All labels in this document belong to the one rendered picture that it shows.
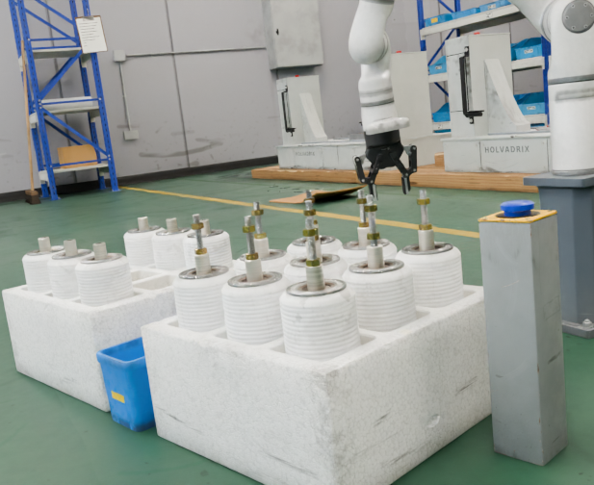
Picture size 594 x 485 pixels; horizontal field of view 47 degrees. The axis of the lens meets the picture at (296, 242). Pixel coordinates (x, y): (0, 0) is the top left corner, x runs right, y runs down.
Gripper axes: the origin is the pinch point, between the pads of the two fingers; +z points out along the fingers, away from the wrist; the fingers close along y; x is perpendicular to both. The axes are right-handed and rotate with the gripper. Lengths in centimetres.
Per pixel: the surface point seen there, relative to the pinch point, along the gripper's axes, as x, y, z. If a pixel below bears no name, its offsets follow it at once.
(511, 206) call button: 66, 0, -13
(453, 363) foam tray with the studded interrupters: 61, 8, 9
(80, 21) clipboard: -520, 139, -72
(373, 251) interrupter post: 57, 16, -7
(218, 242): 10.3, 38.3, 0.4
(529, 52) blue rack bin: -507, -266, 28
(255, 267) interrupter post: 55, 32, -8
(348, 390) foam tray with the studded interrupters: 73, 24, 3
